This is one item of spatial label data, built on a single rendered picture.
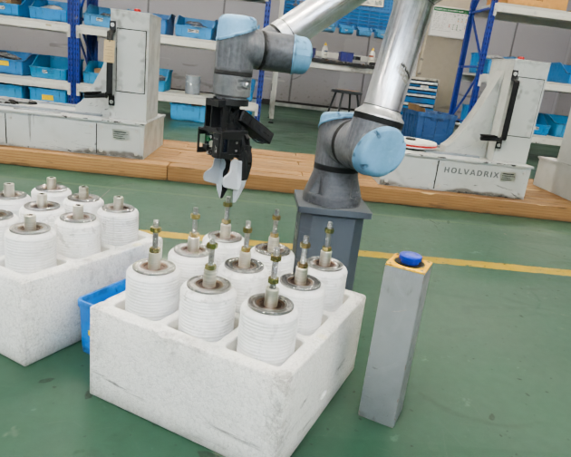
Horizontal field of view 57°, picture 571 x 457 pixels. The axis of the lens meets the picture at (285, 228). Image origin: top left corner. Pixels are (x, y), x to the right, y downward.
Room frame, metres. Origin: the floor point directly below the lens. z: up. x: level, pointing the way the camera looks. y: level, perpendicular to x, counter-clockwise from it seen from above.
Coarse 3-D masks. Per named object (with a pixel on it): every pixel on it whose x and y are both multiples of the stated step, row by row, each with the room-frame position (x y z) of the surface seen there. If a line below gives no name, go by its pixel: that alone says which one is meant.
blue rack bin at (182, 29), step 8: (176, 24) 5.30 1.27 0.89; (184, 24) 5.78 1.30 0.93; (192, 24) 5.79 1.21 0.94; (208, 24) 5.80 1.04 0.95; (216, 24) 5.62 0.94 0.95; (176, 32) 5.32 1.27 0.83; (184, 32) 5.32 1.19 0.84; (192, 32) 5.32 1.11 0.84; (200, 32) 5.33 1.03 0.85; (208, 32) 5.33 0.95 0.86; (216, 32) 5.69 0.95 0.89; (216, 40) 5.78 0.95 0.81
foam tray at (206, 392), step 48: (96, 336) 0.82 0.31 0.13; (144, 336) 0.78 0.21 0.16; (192, 336) 0.77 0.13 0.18; (336, 336) 0.87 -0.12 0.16; (96, 384) 0.82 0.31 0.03; (144, 384) 0.78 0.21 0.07; (192, 384) 0.74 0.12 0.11; (240, 384) 0.70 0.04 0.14; (288, 384) 0.68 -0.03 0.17; (336, 384) 0.92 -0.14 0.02; (192, 432) 0.73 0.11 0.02; (240, 432) 0.70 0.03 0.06; (288, 432) 0.70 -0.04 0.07
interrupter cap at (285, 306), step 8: (256, 296) 0.79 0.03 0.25; (264, 296) 0.80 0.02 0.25; (280, 296) 0.80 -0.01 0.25; (248, 304) 0.76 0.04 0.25; (256, 304) 0.76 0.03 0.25; (280, 304) 0.78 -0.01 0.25; (288, 304) 0.78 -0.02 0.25; (264, 312) 0.74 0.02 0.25; (272, 312) 0.74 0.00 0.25; (280, 312) 0.74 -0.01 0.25; (288, 312) 0.75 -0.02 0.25
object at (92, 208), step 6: (66, 198) 1.24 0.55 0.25; (66, 204) 1.21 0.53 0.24; (72, 204) 1.21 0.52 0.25; (84, 204) 1.21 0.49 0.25; (90, 204) 1.22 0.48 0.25; (96, 204) 1.23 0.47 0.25; (102, 204) 1.25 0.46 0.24; (66, 210) 1.21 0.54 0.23; (72, 210) 1.21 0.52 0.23; (84, 210) 1.21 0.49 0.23; (90, 210) 1.22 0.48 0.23; (96, 210) 1.23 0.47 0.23; (96, 216) 1.23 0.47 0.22
